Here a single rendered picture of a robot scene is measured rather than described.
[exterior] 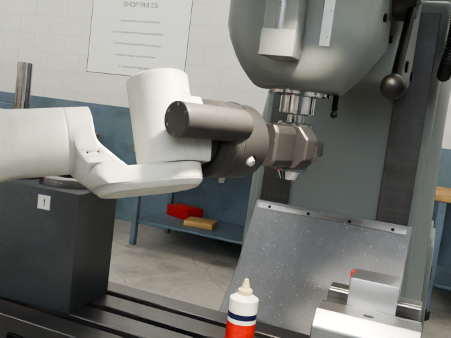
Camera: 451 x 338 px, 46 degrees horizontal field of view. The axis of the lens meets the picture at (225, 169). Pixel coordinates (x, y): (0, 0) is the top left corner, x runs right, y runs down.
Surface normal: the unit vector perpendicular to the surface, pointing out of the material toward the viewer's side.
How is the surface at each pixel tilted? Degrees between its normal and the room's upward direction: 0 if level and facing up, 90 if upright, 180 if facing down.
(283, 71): 111
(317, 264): 63
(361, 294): 90
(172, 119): 90
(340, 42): 99
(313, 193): 90
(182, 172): 70
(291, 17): 90
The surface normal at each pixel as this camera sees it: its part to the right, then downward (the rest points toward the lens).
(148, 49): -0.37, 0.05
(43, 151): 0.41, 0.31
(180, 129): -0.67, -0.01
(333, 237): -0.27, -0.40
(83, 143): 0.38, -0.21
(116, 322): 0.12, -0.99
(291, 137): 0.73, 0.16
